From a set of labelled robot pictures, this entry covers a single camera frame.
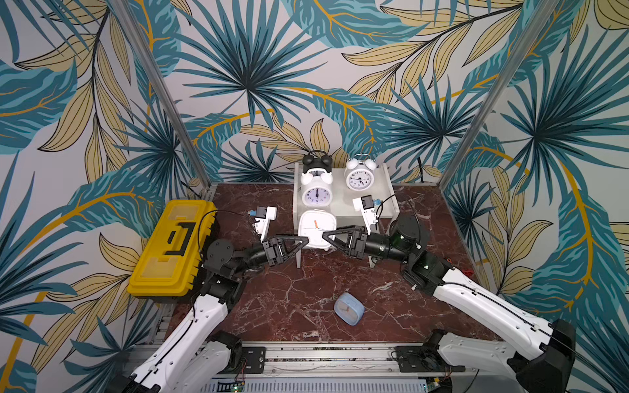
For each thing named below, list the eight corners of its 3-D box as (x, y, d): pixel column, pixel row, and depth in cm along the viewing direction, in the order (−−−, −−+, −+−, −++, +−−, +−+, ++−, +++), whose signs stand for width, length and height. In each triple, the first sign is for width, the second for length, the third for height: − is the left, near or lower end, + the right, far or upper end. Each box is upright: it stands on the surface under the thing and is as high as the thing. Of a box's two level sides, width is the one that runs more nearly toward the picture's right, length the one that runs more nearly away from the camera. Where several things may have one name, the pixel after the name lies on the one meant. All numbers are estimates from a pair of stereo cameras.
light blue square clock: (331, 308, 85) (333, 300, 78) (341, 298, 88) (344, 288, 81) (352, 329, 81) (356, 322, 74) (362, 317, 84) (367, 309, 77)
